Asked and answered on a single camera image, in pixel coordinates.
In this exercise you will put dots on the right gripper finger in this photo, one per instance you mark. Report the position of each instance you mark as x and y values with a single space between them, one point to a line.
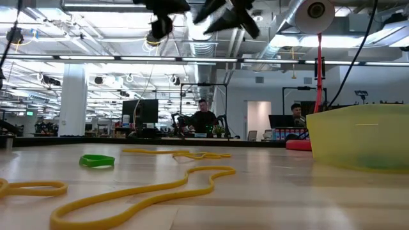
211 8
225 20

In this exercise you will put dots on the long yellow rubber band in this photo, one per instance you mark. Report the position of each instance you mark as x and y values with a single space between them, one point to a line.
214 168

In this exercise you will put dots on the green rubber band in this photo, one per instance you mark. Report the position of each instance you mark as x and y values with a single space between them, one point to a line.
96 163

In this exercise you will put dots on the yellow plastic bin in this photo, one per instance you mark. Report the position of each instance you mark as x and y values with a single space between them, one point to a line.
358 140

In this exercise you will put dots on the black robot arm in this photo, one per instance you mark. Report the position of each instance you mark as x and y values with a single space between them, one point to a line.
222 123
180 121

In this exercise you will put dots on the black ceiling device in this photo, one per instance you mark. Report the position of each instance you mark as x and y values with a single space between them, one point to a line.
14 35
153 40

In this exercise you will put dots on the person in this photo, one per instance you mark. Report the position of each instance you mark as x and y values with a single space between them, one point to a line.
203 123
297 110

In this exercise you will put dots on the black monitor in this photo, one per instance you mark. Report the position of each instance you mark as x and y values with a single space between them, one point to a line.
143 111

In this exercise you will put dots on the small potted plant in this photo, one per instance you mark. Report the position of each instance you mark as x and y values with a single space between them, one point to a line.
219 129

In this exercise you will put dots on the black laptop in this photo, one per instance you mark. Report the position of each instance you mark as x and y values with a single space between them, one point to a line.
279 121

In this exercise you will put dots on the colourful box row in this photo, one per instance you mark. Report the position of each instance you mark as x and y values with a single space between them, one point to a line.
287 134

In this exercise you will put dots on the white pillar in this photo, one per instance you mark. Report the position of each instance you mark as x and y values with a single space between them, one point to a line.
73 102

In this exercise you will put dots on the red desk lamp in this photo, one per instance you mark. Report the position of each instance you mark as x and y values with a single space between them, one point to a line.
298 145

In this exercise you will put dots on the green exit sign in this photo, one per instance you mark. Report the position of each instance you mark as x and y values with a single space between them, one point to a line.
30 113

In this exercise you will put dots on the silver ventilation duct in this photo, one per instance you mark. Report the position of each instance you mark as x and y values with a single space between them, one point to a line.
199 48

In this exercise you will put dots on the black stand frame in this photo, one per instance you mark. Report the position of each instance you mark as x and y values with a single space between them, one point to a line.
204 84
303 88

